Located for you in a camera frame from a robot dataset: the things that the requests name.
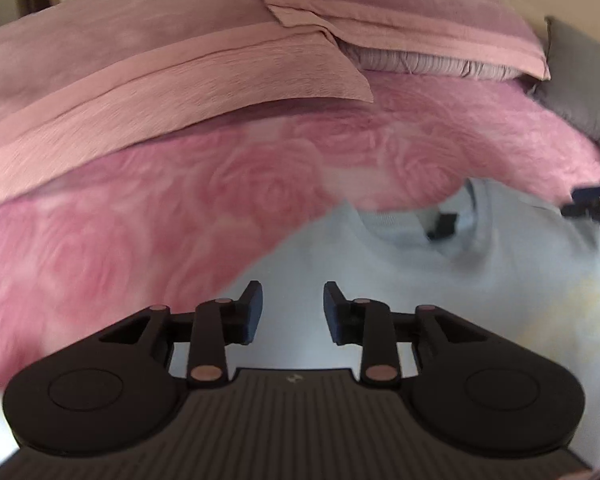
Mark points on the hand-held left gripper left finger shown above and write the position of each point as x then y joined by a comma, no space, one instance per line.
252,310

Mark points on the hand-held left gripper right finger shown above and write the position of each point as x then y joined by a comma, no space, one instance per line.
332,310

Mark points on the light blue sweatshirt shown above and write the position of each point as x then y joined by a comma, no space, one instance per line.
480,285

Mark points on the grey pillow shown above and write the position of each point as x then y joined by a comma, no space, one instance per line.
580,85

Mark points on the pink floral blanket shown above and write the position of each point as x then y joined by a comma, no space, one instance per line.
155,210

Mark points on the pale ribbed duvet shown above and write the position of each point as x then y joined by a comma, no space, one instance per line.
430,65

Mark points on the pale pink quilt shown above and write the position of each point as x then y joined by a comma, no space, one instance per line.
130,60

